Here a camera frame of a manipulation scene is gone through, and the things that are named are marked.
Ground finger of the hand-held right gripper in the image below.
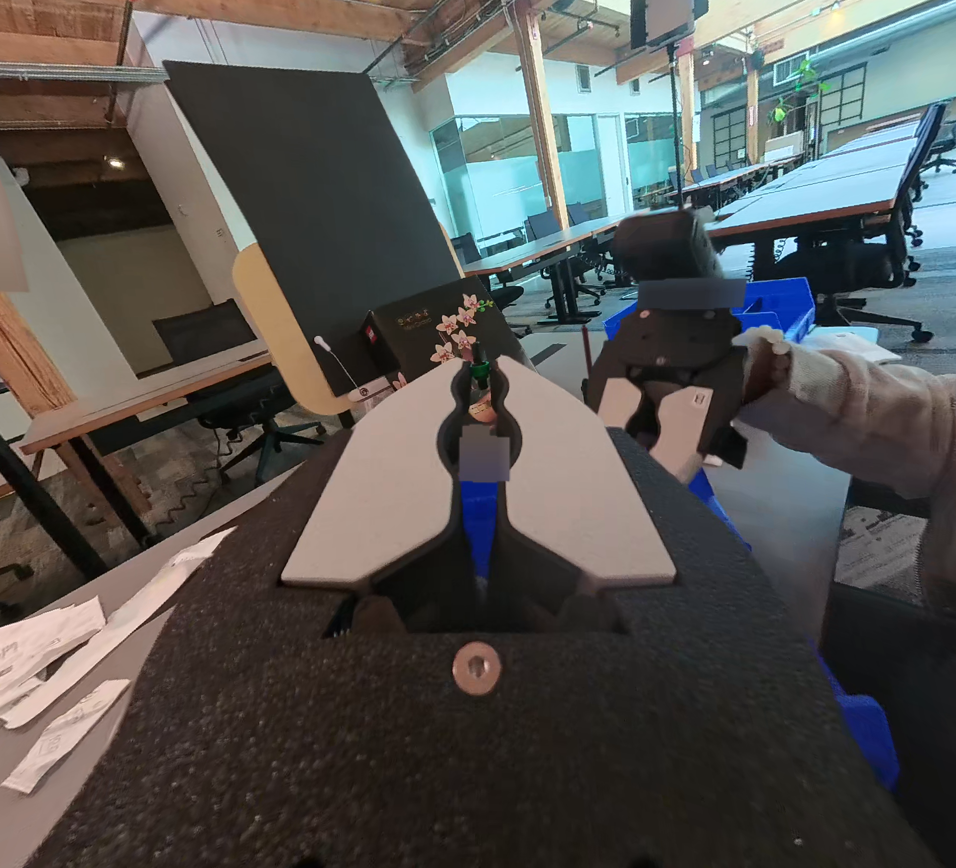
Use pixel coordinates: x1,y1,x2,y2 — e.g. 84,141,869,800
649,387,724,485
597,378,645,436

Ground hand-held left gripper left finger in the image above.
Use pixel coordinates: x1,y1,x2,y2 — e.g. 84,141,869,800
281,356,479,590

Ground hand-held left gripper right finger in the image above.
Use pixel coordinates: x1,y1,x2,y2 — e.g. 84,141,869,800
493,356,678,584

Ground blue plastic bin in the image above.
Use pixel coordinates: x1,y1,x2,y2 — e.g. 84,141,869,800
459,471,901,790
603,277,817,348

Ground small bottle with green cap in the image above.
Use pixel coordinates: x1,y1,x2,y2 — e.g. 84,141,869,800
465,341,500,429

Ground person's right forearm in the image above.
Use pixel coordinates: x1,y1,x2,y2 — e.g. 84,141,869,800
732,326,956,505

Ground person's right hand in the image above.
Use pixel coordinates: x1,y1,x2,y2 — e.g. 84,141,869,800
742,345,792,405

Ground black office chair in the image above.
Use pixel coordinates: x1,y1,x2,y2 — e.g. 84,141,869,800
151,299,327,484
816,101,951,345
526,202,607,308
450,232,525,313

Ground black orchid print box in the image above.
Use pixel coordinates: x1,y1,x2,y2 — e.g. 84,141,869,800
363,277,525,393

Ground long office table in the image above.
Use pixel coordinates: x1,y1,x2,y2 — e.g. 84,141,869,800
702,136,921,305
462,210,643,326

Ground white paper packet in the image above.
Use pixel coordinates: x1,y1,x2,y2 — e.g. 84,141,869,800
0,528,237,732
2,679,133,796
0,595,107,706
801,326,903,364

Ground beige rounded partition panel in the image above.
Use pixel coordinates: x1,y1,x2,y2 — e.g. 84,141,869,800
232,241,341,416

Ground black light stand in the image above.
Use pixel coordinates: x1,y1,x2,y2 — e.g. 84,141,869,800
667,43,690,206

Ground wooden side table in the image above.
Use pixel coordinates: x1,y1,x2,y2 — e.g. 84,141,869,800
18,339,274,549

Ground wooden pillar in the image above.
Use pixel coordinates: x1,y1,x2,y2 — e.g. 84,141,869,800
511,0,570,233

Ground green potted plant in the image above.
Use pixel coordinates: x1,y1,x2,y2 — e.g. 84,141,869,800
771,58,832,128

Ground black backdrop board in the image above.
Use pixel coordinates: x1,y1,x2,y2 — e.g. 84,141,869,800
163,59,466,395

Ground person's dark trousers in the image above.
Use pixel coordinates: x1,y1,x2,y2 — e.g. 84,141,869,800
818,580,956,868

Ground studio light panel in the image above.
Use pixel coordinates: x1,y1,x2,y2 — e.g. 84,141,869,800
629,0,711,52

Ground white cable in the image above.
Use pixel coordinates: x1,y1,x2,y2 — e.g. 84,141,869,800
314,335,393,404

